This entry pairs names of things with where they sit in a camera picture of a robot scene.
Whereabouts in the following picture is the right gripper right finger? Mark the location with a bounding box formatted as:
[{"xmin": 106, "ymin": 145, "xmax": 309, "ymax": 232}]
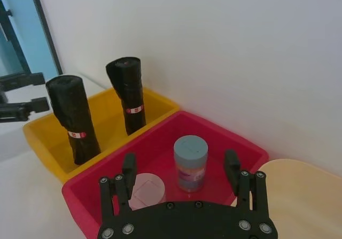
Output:
[{"xmin": 223, "ymin": 149, "xmax": 269, "ymax": 218}]

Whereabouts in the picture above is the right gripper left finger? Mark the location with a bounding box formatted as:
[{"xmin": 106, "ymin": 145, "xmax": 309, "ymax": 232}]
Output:
[{"xmin": 98, "ymin": 152, "xmax": 138, "ymax": 221}]

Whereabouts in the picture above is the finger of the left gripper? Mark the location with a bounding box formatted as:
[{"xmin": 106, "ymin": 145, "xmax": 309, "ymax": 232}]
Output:
[
  {"xmin": 0, "ymin": 72, "xmax": 46, "ymax": 92},
  {"xmin": 0, "ymin": 97, "xmax": 51, "ymax": 124}
]

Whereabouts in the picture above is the jar with pink lid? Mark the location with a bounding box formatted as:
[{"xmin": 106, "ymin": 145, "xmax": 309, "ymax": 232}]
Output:
[{"xmin": 128, "ymin": 172, "xmax": 166, "ymax": 212}]

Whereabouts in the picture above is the yellow plastic bin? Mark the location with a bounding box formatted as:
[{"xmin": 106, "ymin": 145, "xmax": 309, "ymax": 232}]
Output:
[{"xmin": 22, "ymin": 87, "xmax": 180, "ymax": 183}]

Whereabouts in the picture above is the black bag roll, thick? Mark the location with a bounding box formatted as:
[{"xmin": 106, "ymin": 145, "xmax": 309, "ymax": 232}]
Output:
[{"xmin": 45, "ymin": 74, "xmax": 102, "ymax": 166}]

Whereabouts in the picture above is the jar with blue lid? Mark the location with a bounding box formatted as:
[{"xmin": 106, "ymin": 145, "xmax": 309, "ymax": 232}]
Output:
[{"xmin": 173, "ymin": 135, "xmax": 209, "ymax": 193}]

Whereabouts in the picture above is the black framed glass door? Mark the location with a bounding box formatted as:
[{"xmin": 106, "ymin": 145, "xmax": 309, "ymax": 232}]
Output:
[{"xmin": 0, "ymin": 0, "xmax": 65, "ymax": 77}]

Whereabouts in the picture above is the red plastic bin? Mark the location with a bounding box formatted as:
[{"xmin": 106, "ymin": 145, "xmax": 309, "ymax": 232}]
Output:
[{"xmin": 61, "ymin": 110, "xmax": 269, "ymax": 239}]

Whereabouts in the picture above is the pale round wooden board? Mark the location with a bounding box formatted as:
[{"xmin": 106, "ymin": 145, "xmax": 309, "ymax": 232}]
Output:
[{"xmin": 231, "ymin": 158, "xmax": 342, "ymax": 239}]

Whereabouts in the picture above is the black bag roll, slim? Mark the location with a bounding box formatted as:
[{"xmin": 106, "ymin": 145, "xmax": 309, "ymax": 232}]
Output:
[{"xmin": 105, "ymin": 56, "xmax": 147, "ymax": 136}]

